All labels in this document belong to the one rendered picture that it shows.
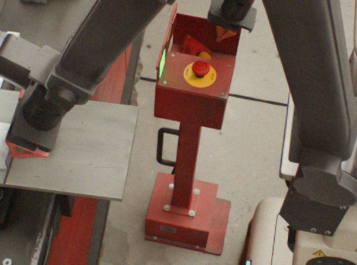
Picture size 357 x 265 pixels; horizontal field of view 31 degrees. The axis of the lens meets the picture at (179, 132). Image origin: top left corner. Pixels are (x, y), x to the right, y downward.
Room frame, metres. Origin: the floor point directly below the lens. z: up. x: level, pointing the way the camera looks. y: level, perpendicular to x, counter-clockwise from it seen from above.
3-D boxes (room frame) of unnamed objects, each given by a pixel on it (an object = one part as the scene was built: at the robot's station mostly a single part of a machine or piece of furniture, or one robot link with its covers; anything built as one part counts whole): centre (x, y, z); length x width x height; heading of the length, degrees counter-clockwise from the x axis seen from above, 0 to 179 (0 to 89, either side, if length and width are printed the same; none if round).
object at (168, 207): (0.97, -0.03, 0.13); 0.10 x 0.10 x 0.01; 83
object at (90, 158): (0.57, 0.21, 1.00); 0.26 x 0.18 x 0.01; 88
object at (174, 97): (0.97, -0.03, 0.75); 0.20 x 0.16 x 0.18; 173
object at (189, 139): (0.97, -0.03, 0.39); 0.05 x 0.05 x 0.54; 83
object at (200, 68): (0.93, -0.03, 0.79); 0.04 x 0.04 x 0.04
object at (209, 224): (0.97, -0.06, 0.06); 0.25 x 0.20 x 0.12; 83
